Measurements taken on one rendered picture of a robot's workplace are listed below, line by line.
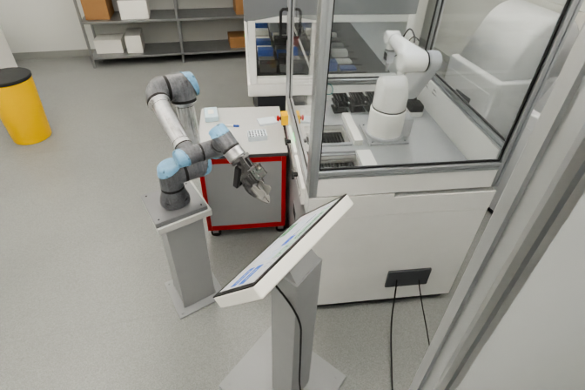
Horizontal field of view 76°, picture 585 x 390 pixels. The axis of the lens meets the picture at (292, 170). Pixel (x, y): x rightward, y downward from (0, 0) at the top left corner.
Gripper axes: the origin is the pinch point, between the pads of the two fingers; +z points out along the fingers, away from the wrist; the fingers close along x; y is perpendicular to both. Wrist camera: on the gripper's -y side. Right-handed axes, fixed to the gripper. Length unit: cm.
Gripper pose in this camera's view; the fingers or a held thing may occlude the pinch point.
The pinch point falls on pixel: (265, 200)
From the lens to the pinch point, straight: 151.9
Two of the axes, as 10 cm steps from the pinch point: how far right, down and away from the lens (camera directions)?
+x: 6.1, -4.7, 6.4
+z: 5.9, 8.0, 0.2
